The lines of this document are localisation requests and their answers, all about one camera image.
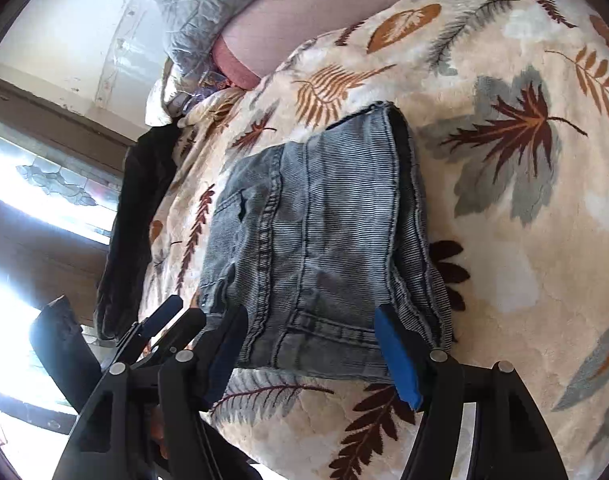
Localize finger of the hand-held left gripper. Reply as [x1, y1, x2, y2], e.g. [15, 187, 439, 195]
[115, 295, 184, 361]
[143, 308, 206, 361]

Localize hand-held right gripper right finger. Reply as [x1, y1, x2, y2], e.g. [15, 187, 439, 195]
[375, 305, 568, 480]

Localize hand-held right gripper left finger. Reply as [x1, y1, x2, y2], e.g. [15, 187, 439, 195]
[52, 305, 255, 480]

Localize blue denim pants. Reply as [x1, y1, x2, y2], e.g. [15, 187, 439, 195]
[199, 101, 455, 386]

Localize black object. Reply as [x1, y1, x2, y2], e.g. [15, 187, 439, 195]
[28, 297, 102, 413]

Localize black garment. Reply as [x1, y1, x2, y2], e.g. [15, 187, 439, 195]
[95, 122, 182, 341]

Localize leaf print fleece blanket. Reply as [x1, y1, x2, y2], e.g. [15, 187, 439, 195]
[134, 0, 609, 480]

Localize patterned glass window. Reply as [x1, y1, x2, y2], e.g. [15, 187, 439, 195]
[0, 115, 125, 246]

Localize white cloth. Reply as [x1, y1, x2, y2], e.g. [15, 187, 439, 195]
[144, 67, 185, 128]

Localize purple printed packet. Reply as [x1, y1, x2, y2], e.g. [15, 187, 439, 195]
[184, 67, 220, 106]

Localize grey quilted pillow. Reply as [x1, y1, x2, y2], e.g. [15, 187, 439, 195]
[153, 0, 330, 78]

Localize pink bed sheet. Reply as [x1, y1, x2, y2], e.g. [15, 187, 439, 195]
[212, 0, 520, 88]

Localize brown wooden window frame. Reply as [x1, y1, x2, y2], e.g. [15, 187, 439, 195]
[0, 72, 140, 321]

